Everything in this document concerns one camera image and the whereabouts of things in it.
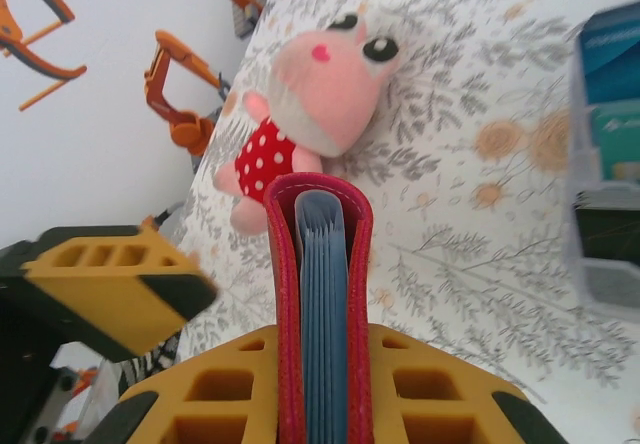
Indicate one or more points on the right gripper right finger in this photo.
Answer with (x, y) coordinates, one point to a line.
(385, 364)

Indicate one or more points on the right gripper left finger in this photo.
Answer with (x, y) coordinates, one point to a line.
(260, 364)

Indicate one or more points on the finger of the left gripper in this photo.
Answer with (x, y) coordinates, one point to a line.
(125, 304)

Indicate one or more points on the red card holder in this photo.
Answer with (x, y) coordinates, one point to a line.
(285, 264)

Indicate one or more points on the clear acrylic card box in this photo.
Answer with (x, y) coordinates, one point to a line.
(580, 214)

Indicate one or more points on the black VIP card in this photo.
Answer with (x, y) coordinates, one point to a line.
(610, 234)

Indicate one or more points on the teal card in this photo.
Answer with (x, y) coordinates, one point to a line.
(620, 144)

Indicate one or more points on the blue VIP card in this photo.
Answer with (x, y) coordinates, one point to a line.
(615, 49)

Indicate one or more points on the striped sock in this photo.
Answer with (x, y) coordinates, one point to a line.
(150, 359)

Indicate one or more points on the floral tablecloth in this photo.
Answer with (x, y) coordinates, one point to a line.
(475, 264)

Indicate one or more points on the pink plush toy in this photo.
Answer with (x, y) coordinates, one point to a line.
(325, 94)

